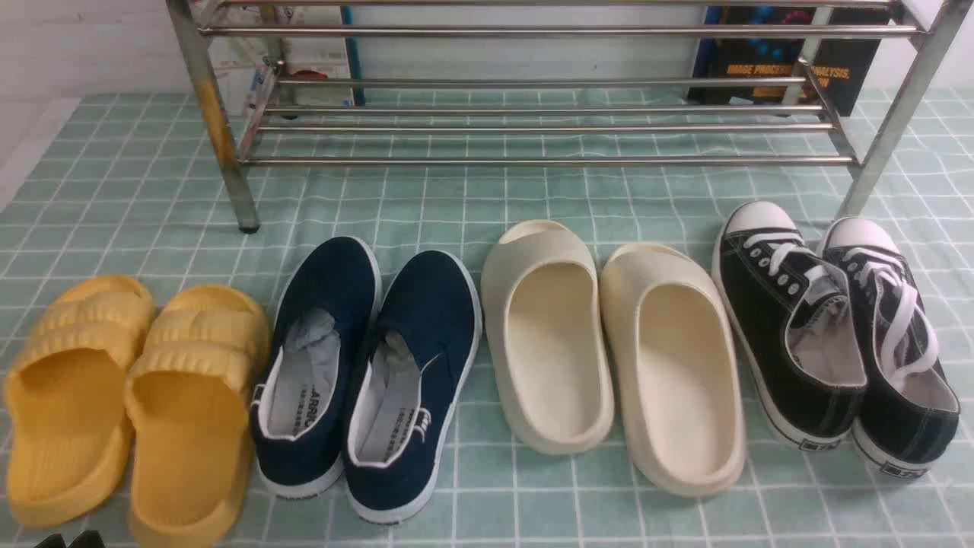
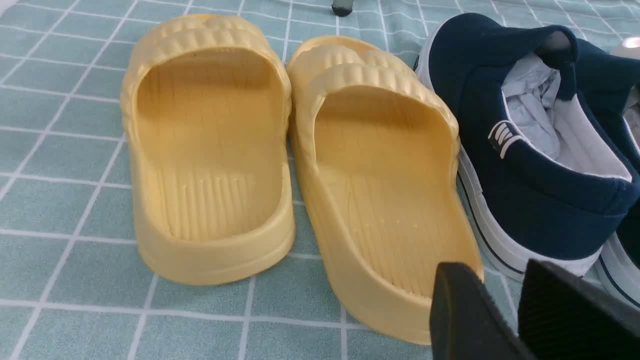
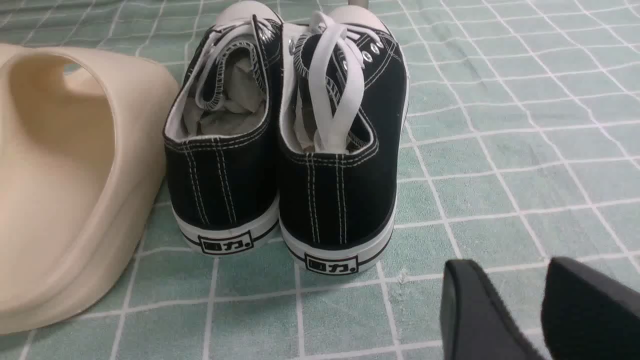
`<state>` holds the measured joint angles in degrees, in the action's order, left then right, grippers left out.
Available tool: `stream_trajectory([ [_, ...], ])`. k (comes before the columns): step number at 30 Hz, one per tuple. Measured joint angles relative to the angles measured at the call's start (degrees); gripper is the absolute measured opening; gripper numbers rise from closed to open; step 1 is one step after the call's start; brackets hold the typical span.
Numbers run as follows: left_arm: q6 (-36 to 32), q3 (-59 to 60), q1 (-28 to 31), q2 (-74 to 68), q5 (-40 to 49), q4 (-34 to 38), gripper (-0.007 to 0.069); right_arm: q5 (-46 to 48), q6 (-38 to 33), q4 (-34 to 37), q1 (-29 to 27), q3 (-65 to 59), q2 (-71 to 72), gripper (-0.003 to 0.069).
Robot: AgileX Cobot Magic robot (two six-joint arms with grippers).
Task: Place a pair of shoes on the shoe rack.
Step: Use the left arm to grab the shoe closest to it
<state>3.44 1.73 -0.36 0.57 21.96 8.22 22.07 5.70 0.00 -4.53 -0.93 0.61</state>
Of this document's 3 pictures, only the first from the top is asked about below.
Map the right yellow slide sandal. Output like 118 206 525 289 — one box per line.
124 285 270 547

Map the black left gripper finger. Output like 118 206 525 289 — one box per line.
33 534 67 548

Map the left black canvas sneaker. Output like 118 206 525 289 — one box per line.
711 201 867 451

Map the right black canvas sneaker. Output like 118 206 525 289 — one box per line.
819 216 961 479

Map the left yellow slide sandal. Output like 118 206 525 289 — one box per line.
4 276 156 528

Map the green checked tablecloth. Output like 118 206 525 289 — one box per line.
1 89 972 547

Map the right cream clog slipper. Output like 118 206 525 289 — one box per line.
599 241 746 497

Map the cream clog slipper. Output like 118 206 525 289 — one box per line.
599 241 746 497
481 219 615 455

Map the yellow slide sandal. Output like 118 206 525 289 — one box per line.
4 276 156 528
124 285 270 547

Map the black image processing book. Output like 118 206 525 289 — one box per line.
686 5 880 116

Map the navy slip-on shoe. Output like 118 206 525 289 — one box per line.
248 236 384 500
342 250 482 524

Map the stainless steel shoe rack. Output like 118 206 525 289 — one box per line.
166 1 972 234

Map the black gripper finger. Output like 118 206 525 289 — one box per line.
68 530 107 548

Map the black canvas sneaker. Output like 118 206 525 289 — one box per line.
819 216 961 479
711 201 867 451

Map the left cream clog slipper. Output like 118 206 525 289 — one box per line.
481 219 615 455

